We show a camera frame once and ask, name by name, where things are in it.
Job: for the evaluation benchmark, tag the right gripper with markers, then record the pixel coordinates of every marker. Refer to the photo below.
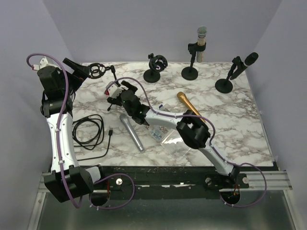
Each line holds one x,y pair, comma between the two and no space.
131,88

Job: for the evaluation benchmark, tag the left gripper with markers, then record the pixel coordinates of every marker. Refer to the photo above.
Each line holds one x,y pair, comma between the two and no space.
80,73

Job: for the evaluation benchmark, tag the tripod shock mount stand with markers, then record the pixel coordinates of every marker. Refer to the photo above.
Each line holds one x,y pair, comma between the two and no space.
97,70

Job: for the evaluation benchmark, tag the silver microphone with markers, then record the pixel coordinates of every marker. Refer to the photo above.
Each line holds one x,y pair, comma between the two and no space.
126,122

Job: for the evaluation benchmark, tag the round base shock mount stand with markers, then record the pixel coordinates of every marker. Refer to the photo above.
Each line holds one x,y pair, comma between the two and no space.
157,64

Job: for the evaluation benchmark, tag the gold microphone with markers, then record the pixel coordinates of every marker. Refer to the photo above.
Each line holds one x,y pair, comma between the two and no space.
183,99

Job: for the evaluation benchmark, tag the round base clip stand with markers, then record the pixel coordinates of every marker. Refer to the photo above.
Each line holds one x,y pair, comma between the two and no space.
190,73
225,85

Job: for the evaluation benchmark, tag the glitter microphone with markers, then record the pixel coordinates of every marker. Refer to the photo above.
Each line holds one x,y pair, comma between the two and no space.
201,31

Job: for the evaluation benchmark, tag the black microphone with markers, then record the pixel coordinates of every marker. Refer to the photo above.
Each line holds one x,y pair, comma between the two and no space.
250,59

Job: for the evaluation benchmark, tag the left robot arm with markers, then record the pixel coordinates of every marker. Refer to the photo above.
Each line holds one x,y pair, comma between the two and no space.
68,180

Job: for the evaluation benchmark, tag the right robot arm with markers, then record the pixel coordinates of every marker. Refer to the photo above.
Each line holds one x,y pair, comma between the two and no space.
228,171

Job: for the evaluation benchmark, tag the clear plastic screw organizer box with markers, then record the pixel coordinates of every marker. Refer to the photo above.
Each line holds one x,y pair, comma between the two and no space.
168,136

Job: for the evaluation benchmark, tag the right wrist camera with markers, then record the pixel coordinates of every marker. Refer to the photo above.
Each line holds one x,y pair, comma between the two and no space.
112,90

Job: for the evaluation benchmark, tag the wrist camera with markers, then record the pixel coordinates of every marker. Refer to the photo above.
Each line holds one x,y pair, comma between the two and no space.
44,62
112,90

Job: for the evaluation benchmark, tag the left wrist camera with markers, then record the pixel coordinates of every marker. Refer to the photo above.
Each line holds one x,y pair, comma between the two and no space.
44,62

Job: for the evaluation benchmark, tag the aluminium mounting rail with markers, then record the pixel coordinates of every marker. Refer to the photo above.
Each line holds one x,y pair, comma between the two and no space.
253,180

